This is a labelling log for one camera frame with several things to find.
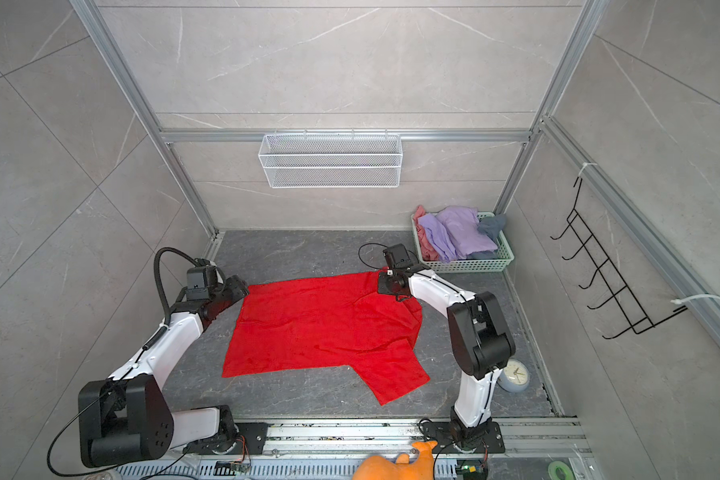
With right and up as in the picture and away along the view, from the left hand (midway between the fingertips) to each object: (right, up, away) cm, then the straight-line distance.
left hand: (237, 279), depth 88 cm
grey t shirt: (+85, +18, +20) cm, 89 cm away
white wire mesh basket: (+26, +40, +13) cm, 49 cm away
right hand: (+45, -2, +10) cm, 46 cm away
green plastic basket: (+75, +4, +16) cm, 76 cm away
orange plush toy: (+42, -39, -24) cm, 62 cm away
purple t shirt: (+72, +15, +21) cm, 76 cm away
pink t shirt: (+60, +9, +16) cm, 63 cm away
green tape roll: (+85, -43, -18) cm, 97 cm away
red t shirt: (+29, -16, +10) cm, 35 cm away
